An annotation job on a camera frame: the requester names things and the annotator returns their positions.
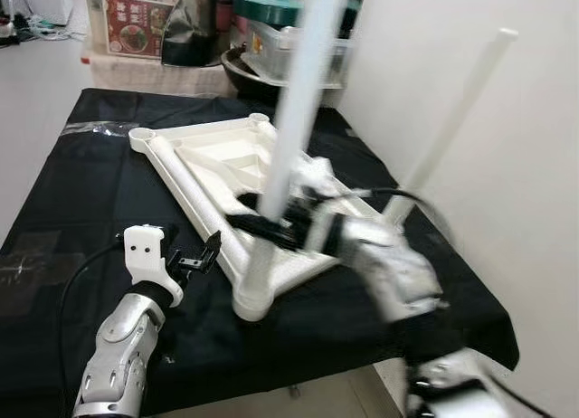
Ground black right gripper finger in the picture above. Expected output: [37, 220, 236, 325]
[226, 214, 298, 247]

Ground white plastic table leg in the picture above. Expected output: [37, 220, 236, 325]
[384, 29, 521, 224]
[145, 133, 250, 292]
[233, 0, 349, 321]

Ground black tablecloth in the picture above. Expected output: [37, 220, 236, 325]
[0, 88, 521, 417]

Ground white plastic table top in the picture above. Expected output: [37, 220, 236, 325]
[128, 113, 413, 321]

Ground clear tape strip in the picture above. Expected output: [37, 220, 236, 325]
[68, 119, 132, 137]

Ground clear tape patch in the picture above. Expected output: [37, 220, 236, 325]
[0, 230, 60, 319]

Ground black wok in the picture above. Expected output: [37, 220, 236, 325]
[220, 47, 290, 100]

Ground beige cloth covered bench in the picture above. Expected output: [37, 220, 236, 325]
[89, 49, 236, 98]

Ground clear plastic lidded container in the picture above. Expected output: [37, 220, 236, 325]
[249, 20, 349, 84]

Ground black shiny bag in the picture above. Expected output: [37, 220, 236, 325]
[161, 0, 238, 68]

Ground storage box with orange lid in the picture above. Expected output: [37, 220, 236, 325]
[101, 0, 177, 59]

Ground green pot lid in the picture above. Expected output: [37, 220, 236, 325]
[233, 0, 308, 25]

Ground white household appliance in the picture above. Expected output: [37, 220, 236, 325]
[14, 0, 73, 25]

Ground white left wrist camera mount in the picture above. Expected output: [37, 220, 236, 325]
[122, 223, 184, 309]

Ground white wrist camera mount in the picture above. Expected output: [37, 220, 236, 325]
[294, 160, 343, 256]
[122, 223, 184, 309]

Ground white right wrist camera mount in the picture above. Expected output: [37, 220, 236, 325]
[294, 160, 343, 256]

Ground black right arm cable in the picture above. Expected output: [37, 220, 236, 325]
[371, 190, 453, 256]

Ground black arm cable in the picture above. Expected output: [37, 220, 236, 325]
[56, 242, 128, 418]
[371, 190, 453, 256]

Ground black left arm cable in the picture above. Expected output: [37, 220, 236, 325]
[56, 242, 128, 418]

